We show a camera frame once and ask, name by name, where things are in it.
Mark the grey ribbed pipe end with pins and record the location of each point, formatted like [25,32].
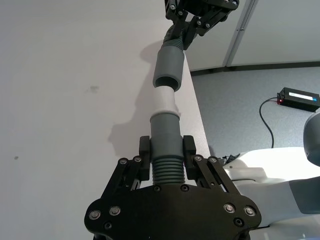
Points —
[168,66]

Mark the black power supply box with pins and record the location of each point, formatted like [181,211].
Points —
[298,98]

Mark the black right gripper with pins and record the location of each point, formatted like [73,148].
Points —
[200,4]

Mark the grey ribbed pipe with collar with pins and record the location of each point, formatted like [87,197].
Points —
[165,150]

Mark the white and grey robot torso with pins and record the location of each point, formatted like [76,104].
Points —
[275,180]

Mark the pale partition panel grey frame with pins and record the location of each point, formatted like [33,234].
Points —
[275,30]

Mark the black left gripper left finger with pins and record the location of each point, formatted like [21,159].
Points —
[145,160]

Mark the white pipe connector sleeve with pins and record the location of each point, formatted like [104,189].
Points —
[165,100]

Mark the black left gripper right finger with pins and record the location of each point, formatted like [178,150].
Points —
[189,160]

